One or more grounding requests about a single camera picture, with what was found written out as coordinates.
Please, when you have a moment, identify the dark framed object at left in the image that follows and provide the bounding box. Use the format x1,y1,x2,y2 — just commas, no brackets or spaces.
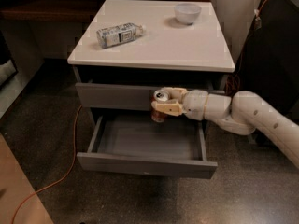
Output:
0,32,18,89

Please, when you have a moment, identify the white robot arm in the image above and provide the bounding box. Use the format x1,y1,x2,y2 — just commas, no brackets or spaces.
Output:
151,87,299,167

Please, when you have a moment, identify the brown wooden shelf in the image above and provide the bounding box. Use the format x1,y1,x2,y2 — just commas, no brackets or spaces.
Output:
0,0,211,23

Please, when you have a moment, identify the grey top drawer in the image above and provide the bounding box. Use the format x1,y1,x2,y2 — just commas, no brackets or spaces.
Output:
76,82,159,111

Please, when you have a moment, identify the dark cabinet on right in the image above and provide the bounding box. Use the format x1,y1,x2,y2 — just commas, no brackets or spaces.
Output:
237,0,299,121

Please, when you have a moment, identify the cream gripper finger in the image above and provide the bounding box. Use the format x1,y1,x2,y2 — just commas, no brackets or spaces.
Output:
151,101,184,117
163,87,188,102

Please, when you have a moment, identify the orange extension cable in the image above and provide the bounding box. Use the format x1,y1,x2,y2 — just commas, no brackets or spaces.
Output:
10,0,299,224

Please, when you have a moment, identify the grey drawer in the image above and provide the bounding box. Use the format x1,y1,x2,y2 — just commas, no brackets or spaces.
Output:
76,82,159,111
77,111,218,179

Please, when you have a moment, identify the red coke can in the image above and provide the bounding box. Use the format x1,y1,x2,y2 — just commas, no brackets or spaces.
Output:
151,89,170,123

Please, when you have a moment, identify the grey cabinet with white top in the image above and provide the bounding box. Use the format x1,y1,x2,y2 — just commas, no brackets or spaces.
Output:
66,0,236,133

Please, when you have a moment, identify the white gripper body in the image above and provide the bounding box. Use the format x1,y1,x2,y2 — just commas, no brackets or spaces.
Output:
183,90,208,120

